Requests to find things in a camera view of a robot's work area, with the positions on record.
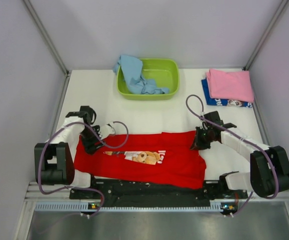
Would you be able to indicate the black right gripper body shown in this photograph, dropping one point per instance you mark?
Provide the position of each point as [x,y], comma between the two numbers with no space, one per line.
[204,137]

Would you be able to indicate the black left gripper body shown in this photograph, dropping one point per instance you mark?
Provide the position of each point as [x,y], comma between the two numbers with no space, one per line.
[88,136]

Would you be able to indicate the red printed t shirt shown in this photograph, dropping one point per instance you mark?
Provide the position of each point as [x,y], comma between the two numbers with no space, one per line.
[162,158]

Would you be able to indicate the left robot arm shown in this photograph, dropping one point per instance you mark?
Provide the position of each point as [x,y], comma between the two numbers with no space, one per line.
[54,160]

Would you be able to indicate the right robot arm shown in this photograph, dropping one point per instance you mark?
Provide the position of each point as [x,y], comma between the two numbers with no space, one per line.
[268,165]

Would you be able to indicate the blue printed folded t shirt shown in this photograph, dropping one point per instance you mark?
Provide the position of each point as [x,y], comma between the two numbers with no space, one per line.
[220,102]

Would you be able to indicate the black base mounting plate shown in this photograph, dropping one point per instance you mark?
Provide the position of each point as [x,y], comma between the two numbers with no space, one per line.
[122,193]

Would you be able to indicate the pink folded t shirt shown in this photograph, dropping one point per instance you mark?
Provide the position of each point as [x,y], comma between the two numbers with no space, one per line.
[234,85]

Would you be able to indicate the green plastic basin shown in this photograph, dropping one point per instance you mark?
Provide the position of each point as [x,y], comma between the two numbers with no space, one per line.
[163,71]

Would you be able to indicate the light blue t shirt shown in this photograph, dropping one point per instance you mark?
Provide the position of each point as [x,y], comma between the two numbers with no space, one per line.
[135,81]

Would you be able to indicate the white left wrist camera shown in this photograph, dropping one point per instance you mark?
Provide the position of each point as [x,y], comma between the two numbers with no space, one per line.
[107,130]

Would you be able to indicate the grey slotted cable duct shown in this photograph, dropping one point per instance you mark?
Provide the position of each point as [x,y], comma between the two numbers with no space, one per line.
[92,207]

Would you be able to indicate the aluminium frame post left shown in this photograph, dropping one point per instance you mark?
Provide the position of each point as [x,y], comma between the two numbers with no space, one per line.
[45,36]

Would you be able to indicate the aluminium frame post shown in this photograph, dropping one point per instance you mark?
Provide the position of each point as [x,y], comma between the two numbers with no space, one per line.
[282,7]
[45,36]

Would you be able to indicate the aluminium frame post right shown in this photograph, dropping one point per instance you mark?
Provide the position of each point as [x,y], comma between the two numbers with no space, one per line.
[282,7]

